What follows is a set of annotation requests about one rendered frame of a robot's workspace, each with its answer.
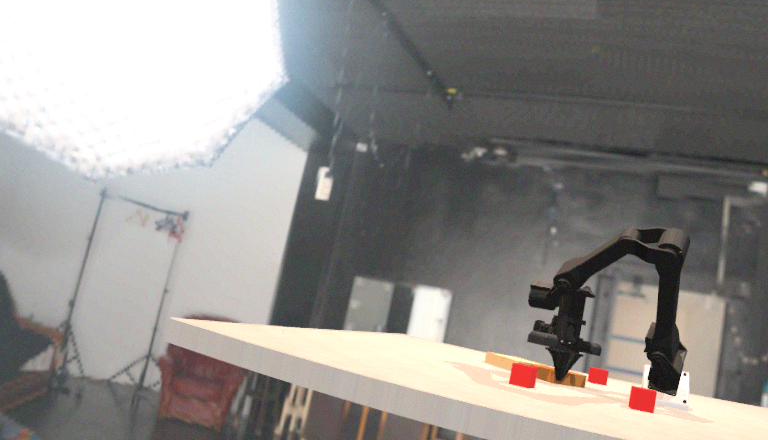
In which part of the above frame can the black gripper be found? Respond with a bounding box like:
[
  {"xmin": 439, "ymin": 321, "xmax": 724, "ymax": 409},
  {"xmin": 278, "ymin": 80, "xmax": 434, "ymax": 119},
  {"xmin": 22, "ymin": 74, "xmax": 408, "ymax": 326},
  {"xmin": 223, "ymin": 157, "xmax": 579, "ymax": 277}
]
[{"xmin": 527, "ymin": 312, "xmax": 601, "ymax": 381}]

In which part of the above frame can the red square block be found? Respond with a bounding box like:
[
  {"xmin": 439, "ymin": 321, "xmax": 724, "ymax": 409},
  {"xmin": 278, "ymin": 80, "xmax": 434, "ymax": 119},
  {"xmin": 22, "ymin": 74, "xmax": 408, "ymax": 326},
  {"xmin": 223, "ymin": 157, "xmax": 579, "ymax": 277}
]
[
  {"xmin": 629, "ymin": 386, "xmax": 656, "ymax": 413},
  {"xmin": 587, "ymin": 367, "xmax": 608, "ymax": 385},
  {"xmin": 509, "ymin": 363, "xmax": 538, "ymax": 388}
]

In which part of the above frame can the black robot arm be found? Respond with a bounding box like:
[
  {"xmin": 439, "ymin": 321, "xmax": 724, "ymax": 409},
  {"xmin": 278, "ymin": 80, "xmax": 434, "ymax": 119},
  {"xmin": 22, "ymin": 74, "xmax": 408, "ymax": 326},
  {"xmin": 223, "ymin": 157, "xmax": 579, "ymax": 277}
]
[{"xmin": 528, "ymin": 227, "xmax": 690, "ymax": 397}]

